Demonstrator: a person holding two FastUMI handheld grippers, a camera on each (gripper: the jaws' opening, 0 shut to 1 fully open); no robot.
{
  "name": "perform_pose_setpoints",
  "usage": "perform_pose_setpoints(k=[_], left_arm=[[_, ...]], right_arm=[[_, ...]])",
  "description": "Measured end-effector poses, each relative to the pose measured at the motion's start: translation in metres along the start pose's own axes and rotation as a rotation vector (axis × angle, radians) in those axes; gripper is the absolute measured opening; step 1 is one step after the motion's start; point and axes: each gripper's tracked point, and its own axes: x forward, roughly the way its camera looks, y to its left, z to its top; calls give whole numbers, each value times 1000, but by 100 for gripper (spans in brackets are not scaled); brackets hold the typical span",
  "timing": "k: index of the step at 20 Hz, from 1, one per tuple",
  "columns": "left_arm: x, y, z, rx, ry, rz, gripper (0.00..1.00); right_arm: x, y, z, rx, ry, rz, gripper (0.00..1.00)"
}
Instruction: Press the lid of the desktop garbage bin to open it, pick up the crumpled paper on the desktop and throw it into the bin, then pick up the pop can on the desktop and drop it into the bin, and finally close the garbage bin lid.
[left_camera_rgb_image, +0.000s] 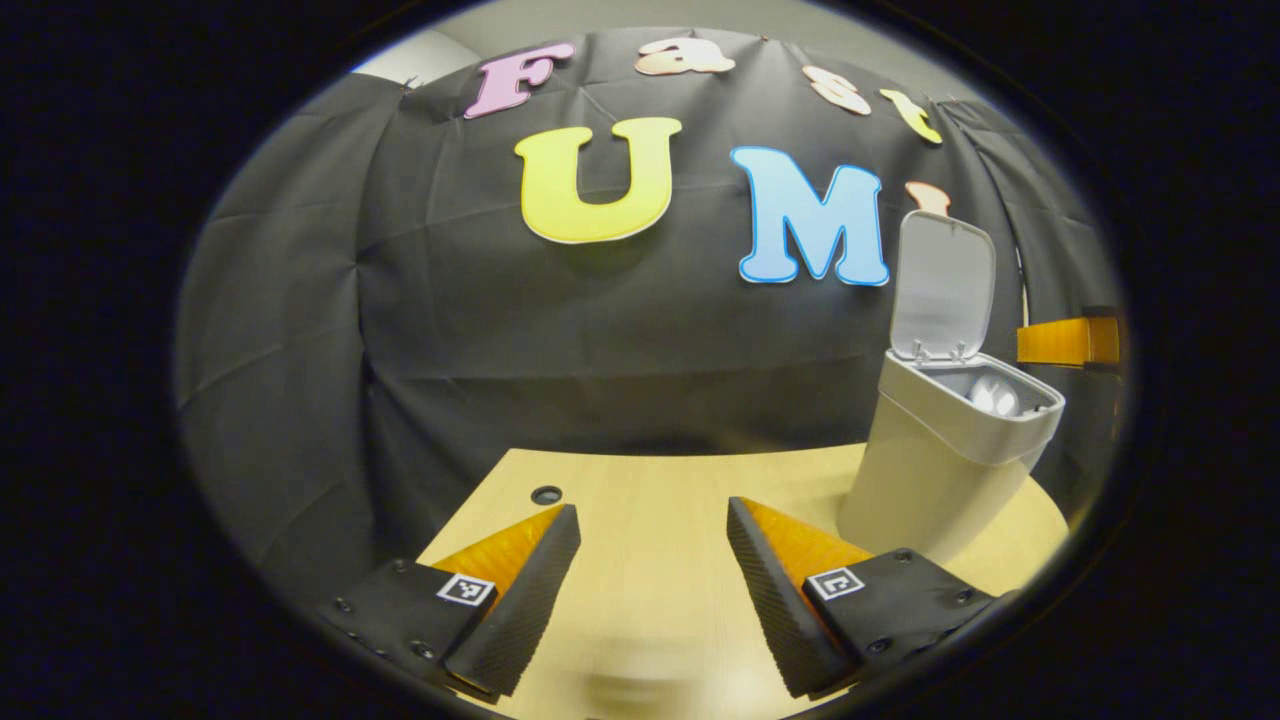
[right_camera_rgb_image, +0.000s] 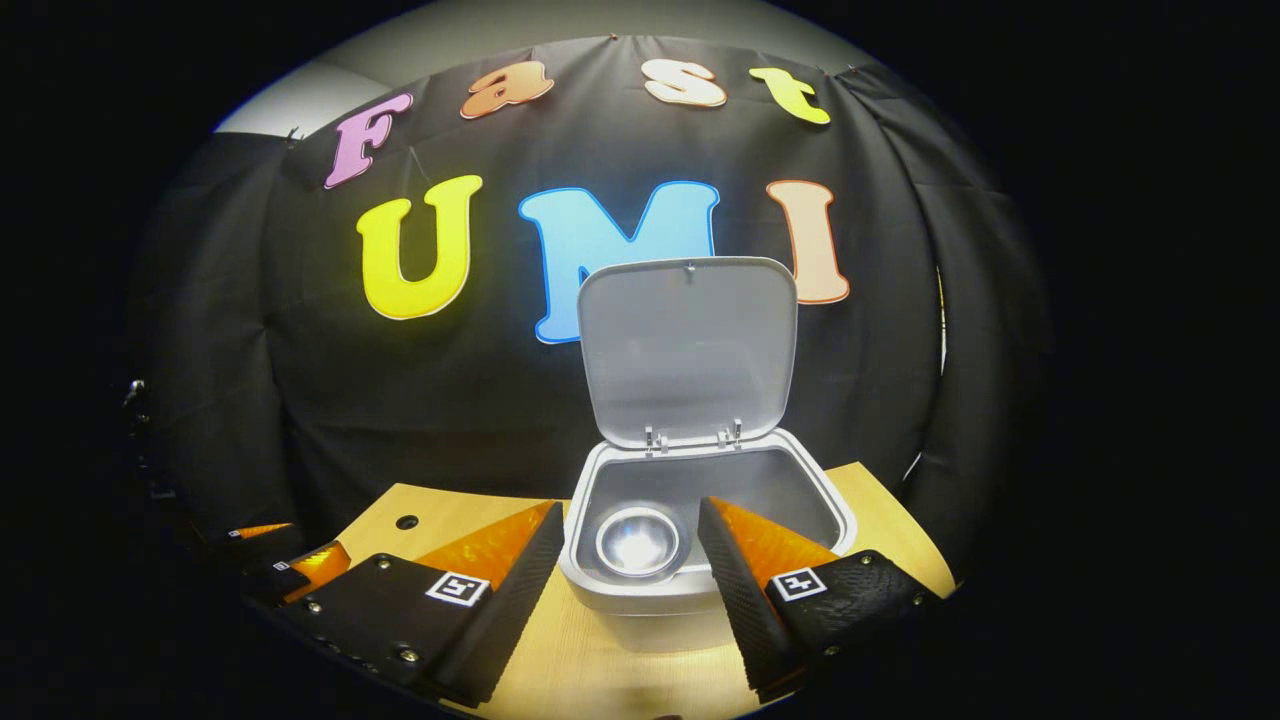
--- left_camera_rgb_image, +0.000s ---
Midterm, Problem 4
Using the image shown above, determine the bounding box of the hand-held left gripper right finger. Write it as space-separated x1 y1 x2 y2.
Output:
726 496 1001 701

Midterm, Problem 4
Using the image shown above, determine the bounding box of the black backdrop cloth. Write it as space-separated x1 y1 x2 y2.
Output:
172 28 1131 601

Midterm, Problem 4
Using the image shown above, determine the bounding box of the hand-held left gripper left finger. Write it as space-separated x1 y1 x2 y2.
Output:
325 503 583 704

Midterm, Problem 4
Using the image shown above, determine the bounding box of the wooden desktop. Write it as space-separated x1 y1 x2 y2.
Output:
415 445 1071 720

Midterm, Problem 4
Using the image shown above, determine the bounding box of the white desktop garbage bin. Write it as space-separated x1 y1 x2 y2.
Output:
837 210 1067 563

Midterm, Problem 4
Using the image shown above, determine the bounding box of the white paper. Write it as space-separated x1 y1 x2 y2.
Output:
968 378 1023 419

